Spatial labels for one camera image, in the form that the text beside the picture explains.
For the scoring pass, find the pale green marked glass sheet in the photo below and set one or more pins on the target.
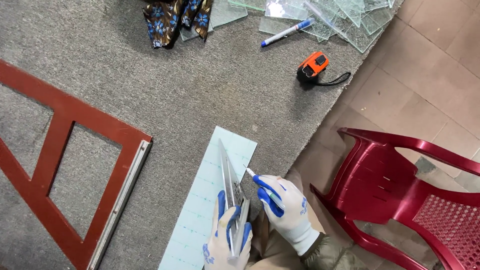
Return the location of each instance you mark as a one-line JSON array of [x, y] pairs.
[[202, 202]]

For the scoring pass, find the orange black tape measure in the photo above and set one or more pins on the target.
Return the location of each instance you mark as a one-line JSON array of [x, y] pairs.
[[312, 65]]

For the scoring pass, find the aluminium edge strip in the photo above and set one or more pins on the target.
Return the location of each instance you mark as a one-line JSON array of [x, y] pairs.
[[123, 198]]

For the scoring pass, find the grey felt carpet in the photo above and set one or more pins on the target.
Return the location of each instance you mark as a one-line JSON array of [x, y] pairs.
[[187, 93]]

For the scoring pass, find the brown blue floral cloth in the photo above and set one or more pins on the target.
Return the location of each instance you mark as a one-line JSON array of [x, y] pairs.
[[165, 20]]

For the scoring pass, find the silver metal square ruler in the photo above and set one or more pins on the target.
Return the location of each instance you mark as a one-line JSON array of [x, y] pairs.
[[232, 176]]

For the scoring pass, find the blue capped white marker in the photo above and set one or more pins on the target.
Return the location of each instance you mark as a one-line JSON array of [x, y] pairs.
[[285, 33]]

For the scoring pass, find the red wooden frame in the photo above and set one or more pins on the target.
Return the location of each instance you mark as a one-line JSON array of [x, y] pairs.
[[63, 112]]

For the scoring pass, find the person's right hand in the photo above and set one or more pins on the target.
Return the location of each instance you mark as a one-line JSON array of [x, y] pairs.
[[292, 213]]

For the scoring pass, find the pile of patterned glass pieces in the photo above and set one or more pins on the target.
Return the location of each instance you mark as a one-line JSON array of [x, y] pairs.
[[352, 22]]

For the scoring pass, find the green edged glass pane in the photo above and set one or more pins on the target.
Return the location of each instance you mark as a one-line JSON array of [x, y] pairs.
[[249, 3]]

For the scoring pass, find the white marker pen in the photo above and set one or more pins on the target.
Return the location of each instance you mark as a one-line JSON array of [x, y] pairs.
[[250, 172]]

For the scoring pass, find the person's left hand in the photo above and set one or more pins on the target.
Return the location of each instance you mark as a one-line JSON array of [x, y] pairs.
[[219, 247]]

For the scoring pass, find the red plastic chair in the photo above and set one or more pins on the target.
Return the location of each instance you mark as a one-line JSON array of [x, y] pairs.
[[375, 187]]

